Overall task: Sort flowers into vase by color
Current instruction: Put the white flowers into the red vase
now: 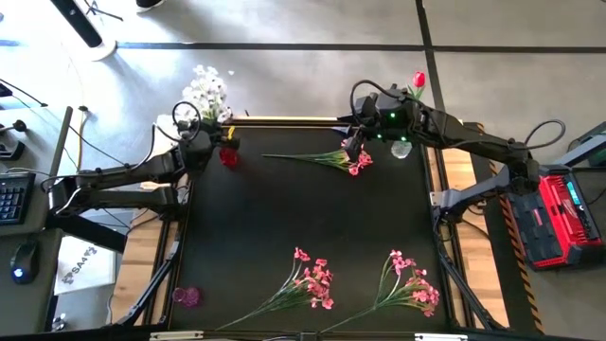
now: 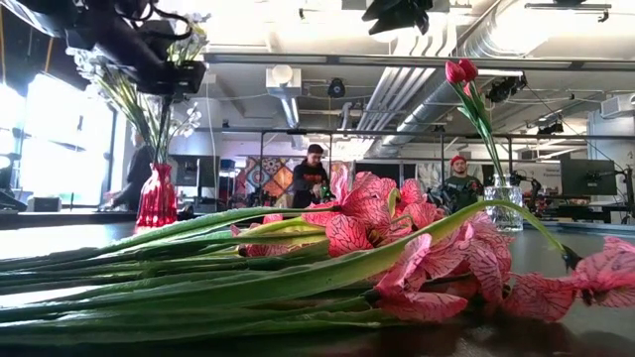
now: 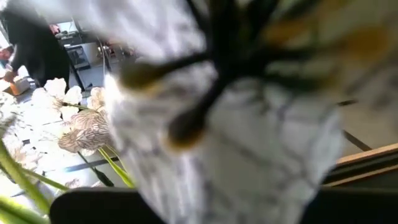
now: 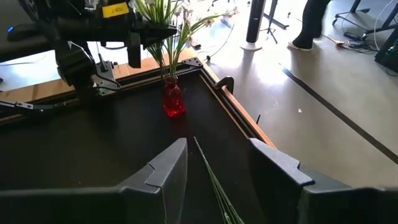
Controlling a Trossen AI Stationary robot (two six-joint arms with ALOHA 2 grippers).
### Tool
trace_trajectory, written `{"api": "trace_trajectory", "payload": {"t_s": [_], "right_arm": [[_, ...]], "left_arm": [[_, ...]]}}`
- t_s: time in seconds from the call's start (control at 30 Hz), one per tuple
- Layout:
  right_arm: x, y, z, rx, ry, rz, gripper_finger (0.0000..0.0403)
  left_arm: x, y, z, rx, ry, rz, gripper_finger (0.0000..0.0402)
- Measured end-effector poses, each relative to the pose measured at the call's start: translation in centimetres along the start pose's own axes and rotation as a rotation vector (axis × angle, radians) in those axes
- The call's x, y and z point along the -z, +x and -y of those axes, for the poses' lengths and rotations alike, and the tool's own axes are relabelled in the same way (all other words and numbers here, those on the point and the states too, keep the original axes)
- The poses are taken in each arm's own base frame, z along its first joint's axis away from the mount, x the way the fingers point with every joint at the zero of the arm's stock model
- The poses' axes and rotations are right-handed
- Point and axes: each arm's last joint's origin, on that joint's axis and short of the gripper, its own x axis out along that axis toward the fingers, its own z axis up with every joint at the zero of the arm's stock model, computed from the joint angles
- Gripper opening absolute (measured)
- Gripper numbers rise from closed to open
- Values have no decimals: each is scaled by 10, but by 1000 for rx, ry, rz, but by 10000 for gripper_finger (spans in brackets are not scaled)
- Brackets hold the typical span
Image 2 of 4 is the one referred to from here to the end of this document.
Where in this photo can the white wall air unit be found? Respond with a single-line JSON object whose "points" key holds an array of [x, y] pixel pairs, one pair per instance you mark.
{"points": [[617, 105]]}

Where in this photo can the black metal station frame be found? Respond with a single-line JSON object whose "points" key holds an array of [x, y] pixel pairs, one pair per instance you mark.
{"points": [[347, 132]]}

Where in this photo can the black ceiling spotlight cluster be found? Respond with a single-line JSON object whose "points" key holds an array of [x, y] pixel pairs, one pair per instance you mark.
{"points": [[506, 88]]}

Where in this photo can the white ceiling air unit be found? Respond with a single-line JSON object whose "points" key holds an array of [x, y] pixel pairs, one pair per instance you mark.
{"points": [[283, 82]]}

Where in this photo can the white ribbed ceiling duct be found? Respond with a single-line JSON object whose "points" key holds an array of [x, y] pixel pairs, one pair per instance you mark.
{"points": [[392, 94]]}

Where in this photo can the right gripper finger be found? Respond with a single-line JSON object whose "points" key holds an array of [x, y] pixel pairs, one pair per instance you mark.
{"points": [[407, 24], [392, 9]]}

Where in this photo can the black ceiling dome camera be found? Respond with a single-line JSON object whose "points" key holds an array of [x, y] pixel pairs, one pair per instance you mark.
{"points": [[336, 89]]}

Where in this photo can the dark wall screen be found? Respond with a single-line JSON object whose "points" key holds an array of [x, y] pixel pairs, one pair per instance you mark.
{"points": [[193, 171]]}

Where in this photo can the clear textured glass vase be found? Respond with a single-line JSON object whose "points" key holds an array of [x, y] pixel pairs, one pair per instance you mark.
{"points": [[503, 208]]}

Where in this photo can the silver round ventilation duct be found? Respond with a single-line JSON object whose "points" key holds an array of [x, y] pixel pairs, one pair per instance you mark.
{"points": [[421, 114]]}

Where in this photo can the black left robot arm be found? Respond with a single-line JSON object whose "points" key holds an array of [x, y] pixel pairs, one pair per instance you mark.
{"points": [[99, 30]]}

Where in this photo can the ceiling track light bar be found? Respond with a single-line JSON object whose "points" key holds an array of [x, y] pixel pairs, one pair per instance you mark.
{"points": [[565, 6]]}

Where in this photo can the person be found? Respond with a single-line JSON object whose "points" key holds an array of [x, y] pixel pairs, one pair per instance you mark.
{"points": [[464, 191], [307, 181], [136, 173]]}

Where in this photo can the small grey sill box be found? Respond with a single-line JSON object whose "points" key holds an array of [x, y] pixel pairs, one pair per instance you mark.
{"points": [[44, 204]]}

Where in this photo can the black overhead frame bar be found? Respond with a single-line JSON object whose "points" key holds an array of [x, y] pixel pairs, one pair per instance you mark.
{"points": [[322, 59]]}

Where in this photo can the black computer monitor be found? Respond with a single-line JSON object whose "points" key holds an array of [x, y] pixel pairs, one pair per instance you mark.
{"points": [[588, 176]]}

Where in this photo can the colourful patterned wall hanging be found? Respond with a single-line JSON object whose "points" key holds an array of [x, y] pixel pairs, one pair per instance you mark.
{"points": [[273, 178]]}

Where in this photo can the red glass vase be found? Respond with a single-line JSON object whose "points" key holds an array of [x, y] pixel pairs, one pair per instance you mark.
{"points": [[158, 198]]}

